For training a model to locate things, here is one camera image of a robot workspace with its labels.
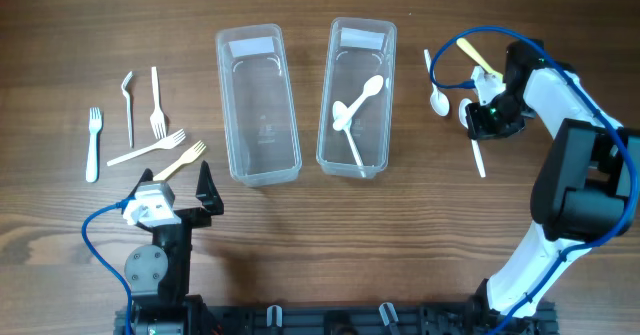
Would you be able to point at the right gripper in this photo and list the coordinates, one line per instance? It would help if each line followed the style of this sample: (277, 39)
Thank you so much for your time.
(486, 126)

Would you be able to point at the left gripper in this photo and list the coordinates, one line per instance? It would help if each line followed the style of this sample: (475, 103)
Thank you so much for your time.
(189, 213)

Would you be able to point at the white spoon vertical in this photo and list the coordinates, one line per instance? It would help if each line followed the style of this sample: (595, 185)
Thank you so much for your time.
(474, 144)

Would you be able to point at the white spoon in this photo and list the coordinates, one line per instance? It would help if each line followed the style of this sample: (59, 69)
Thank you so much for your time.
(439, 102)
(371, 88)
(338, 110)

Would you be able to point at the yellow plastic spoon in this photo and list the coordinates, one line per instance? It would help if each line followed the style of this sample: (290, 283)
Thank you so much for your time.
(470, 50)

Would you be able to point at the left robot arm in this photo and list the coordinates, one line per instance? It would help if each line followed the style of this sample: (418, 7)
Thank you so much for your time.
(159, 273)

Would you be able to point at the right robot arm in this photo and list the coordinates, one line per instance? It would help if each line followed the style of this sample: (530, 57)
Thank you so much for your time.
(586, 191)

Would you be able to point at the left clear plastic container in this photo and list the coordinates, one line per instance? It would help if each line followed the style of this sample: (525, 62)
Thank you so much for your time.
(258, 108)

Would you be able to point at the clear plastic container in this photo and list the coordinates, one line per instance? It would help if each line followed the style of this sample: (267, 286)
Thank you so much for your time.
(258, 108)
(358, 49)

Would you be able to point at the right clear plastic container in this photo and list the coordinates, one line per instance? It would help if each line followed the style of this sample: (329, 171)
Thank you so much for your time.
(358, 49)

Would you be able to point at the cream plastic fork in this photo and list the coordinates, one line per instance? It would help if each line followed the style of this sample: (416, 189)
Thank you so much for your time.
(189, 156)

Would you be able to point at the white fork diagonal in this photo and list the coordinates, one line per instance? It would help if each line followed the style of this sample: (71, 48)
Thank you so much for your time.
(167, 143)

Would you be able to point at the white fork upright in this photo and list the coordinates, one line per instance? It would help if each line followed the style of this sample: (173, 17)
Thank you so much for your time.
(157, 118)

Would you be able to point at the bent white plastic fork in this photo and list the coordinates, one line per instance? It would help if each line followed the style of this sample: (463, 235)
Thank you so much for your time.
(127, 96)

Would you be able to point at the small white fork far left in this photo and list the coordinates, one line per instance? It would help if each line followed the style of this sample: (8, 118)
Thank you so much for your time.
(95, 126)

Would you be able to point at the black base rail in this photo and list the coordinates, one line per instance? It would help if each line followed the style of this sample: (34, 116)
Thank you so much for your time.
(425, 319)

